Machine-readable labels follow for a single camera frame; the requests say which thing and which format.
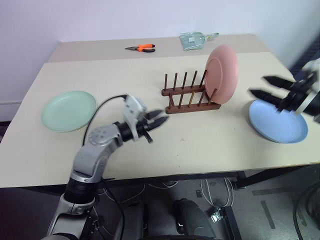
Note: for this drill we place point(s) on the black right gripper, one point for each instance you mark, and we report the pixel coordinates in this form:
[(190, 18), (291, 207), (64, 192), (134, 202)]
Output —
[(298, 91)]

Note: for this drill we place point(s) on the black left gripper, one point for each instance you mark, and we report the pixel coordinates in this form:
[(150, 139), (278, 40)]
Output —
[(144, 127)]

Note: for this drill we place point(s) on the pink plate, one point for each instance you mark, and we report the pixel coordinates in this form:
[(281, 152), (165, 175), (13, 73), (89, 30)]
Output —
[(222, 75)]

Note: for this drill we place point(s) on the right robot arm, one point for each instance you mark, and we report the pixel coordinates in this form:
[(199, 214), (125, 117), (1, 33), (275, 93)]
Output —
[(314, 107)]

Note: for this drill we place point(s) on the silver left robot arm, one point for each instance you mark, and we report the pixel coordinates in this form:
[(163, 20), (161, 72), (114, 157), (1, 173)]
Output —
[(98, 147)]

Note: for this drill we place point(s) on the wooden dish rack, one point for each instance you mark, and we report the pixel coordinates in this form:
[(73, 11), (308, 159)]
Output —
[(186, 96)]

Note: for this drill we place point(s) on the blue plate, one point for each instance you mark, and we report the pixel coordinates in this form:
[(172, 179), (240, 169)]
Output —
[(277, 123)]

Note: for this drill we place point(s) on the clear plastic bag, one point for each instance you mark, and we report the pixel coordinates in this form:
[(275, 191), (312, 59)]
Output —
[(193, 40)]

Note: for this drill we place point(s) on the green plate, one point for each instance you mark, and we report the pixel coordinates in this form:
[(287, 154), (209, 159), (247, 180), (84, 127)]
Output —
[(69, 111)]

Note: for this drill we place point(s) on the dark grey rounded shape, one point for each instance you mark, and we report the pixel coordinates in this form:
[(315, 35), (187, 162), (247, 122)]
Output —
[(133, 221)]

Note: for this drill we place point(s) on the small green circuit box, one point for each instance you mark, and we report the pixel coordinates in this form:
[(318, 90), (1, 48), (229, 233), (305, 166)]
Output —
[(215, 215)]

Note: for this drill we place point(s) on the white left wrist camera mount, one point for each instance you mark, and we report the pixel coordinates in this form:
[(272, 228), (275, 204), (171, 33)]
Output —
[(132, 108)]

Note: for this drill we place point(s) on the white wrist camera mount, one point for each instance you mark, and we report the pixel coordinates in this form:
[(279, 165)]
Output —
[(312, 67), (132, 108)]

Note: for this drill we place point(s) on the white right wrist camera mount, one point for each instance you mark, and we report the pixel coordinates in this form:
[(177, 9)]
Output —
[(312, 67)]

